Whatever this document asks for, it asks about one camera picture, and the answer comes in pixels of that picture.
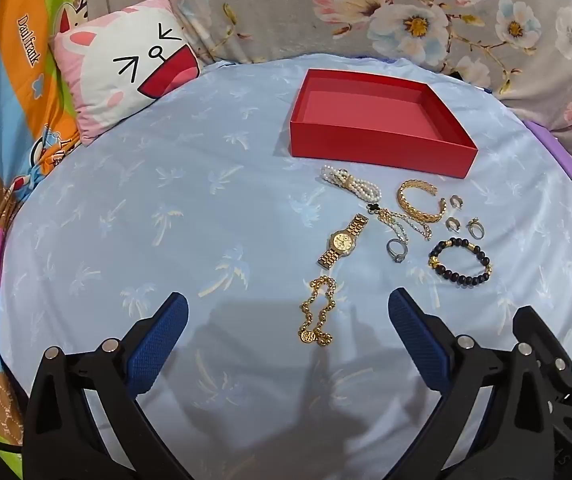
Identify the gold wrist watch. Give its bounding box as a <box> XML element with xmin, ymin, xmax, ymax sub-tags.
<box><xmin>317</xmin><ymin>213</ymin><xmax>369</xmax><ymax>269</ymax></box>

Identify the colourful cartoon blanket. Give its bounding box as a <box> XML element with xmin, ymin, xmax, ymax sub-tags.
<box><xmin>0</xmin><ymin>0</ymin><xmax>89</xmax><ymax>461</ymax></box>

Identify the grey floral blanket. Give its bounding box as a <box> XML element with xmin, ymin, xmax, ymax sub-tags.
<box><xmin>73</xmin><ymin>0</ymin><xmax>572</xmax><ymax>177</ymax></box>

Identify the gold bead chain bracelet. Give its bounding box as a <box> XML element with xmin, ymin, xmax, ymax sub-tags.
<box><xmin>298</xmin><ymin>276</ymin><xmax>339</xmax><ymax>347</ymax></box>

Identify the black clover chain necklace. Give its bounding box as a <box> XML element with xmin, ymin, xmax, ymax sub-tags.
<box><xmin>366</xmin><ymin>205</ymin><xmax>434</xmax><ymax>242</ymax></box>

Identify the red cardboard box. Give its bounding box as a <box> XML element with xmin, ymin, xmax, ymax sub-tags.
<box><xmin>289</xmin><ymin>68</ymin><xmax>479</xmax><ymax>179</ymax></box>

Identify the gold woven cuff bangle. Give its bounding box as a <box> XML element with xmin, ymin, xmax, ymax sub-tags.
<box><xmin>397</xmin><ymin>180</ymin><xmax>447</xmax><ymax>226</ymax></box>

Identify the purple mat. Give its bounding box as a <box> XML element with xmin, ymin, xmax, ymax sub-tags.
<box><xmin>520</xmin><ymin>119</ymin><xmax>572</xmax><ymax>182</ymax></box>

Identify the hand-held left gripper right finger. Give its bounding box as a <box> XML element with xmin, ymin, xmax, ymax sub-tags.
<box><xmin>388</xmin><ymin>287</ymin><xmax>555</xmax><ymax>480</ymax></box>

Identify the black bead bracelet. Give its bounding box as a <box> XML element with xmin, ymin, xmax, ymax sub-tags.
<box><xmin>428</xmin><ymin>238</ymin><xmax>493</xmax><ymax>289</ymax></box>

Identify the white cartoon face pillow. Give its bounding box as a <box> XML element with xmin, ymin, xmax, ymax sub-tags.
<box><xmin>53</xmin><ymin>0</ymin><xmax>201</xmax><ymax>147</ymax></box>

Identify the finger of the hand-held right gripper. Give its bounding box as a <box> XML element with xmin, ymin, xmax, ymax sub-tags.
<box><xmin>512</xmin><ymin>306</ymin><xmax>572</xmax><ymax>480</ymax></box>

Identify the white pearl bracelet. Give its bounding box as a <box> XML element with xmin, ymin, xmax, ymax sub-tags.
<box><xmin>320</xmin><ymin>166</ymin><xmax>383</xmax><ymax>201</ymax></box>

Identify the light blue palm-print sheet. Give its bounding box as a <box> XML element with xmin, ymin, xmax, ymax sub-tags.
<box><xmin>0</xmin><ymin>55</ymin><xmax>572</xmax><ymax>480</ymax></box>

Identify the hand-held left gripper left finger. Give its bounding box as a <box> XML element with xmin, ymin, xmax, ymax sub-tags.
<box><xmin>22</xmin><ymin>291</ymin><xmax>197</xmax><ymax>480</ymax></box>

